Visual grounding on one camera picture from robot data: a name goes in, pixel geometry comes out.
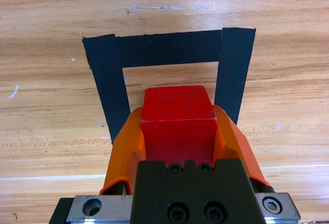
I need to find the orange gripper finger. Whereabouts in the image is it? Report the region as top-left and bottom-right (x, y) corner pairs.
(99, 107), (148, 195)
(212, 105), (273, 193)

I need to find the red wooden cube block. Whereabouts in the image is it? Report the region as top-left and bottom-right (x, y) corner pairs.
(140, 85), (217, 167)

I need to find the black tape square outline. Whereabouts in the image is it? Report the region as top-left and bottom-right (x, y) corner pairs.
(82, 27), (257, 145)

